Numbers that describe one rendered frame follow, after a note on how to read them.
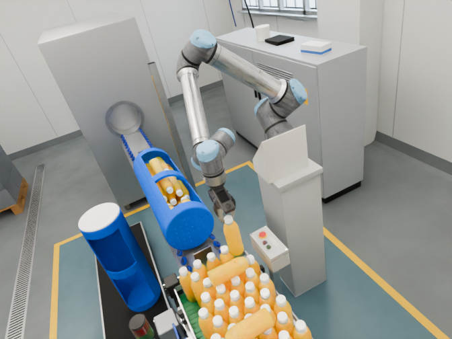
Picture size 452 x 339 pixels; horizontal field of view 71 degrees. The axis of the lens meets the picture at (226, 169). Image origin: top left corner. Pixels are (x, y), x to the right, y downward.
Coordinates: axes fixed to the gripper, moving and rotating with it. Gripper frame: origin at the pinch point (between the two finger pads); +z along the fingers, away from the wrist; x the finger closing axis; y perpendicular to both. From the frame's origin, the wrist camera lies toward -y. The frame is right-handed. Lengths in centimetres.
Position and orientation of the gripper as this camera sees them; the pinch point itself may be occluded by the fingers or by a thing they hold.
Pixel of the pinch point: (228, 218)
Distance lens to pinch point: 142.6
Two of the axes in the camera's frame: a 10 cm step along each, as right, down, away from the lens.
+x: -8.8, 4.0, -2.6
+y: -4.3, -4.2, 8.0
